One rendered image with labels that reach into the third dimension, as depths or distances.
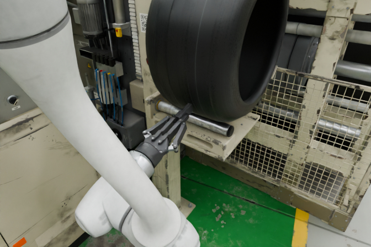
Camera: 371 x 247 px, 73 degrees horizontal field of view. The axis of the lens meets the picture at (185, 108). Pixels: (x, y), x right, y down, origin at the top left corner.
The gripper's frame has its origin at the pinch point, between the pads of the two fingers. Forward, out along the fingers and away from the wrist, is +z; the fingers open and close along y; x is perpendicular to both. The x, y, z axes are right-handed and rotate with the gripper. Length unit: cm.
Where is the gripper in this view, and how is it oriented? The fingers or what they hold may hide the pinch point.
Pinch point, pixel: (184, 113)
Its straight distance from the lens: 79.9
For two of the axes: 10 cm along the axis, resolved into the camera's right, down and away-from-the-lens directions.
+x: 1.5, 7.2, 6.7
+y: -8.2, -2.9, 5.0
